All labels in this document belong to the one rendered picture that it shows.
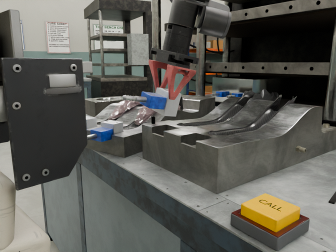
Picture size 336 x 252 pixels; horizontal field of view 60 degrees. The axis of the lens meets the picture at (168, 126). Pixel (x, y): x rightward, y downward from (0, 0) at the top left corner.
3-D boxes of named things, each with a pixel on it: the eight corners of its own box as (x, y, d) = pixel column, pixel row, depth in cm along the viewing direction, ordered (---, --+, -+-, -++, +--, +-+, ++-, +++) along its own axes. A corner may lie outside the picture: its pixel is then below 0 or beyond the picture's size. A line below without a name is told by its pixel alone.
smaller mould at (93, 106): (95, 117, 129) (94, 102, 127) (83, 113, 141) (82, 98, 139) (134, 113, 141) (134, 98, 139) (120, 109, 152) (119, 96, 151)
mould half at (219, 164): (216, 194, 54) (219, 123, 51) (142, 158, 74) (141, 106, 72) (339, 148, 83) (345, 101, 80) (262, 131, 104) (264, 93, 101)
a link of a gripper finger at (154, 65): (164, 93, 72) (173, 55, 70) (182, 100, 67) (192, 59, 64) (141, 90, 68) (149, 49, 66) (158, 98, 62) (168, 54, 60)
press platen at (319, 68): (334, 75, 111) (335, 62, 110) (164, 70, 197) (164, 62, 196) (399, 72, 154) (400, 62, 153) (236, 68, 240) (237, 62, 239)
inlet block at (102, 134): (85, 152, 70) (83, 130, 69) (72, 149, 73) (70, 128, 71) (123, 141, 80) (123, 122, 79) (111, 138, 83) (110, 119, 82)
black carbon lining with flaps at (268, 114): (217, 146, 61) (218, 100, 59) (170, 131, 73) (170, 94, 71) (304, 125, 81) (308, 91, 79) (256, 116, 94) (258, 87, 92)
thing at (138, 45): (106, 127, 480) (100, -8, 436) (88, 112, 615) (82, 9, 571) (158, 122, 520) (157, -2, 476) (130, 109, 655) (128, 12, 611)
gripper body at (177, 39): (171, 60, 70) (178, 28, 68) (198, 67, 63) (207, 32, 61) (148, 55, 66) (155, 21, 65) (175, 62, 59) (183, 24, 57)
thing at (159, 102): (125, 113, 59) (131, 87, 58) (115, 106, 63) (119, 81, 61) (176, 116, 67) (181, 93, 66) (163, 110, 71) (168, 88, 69)
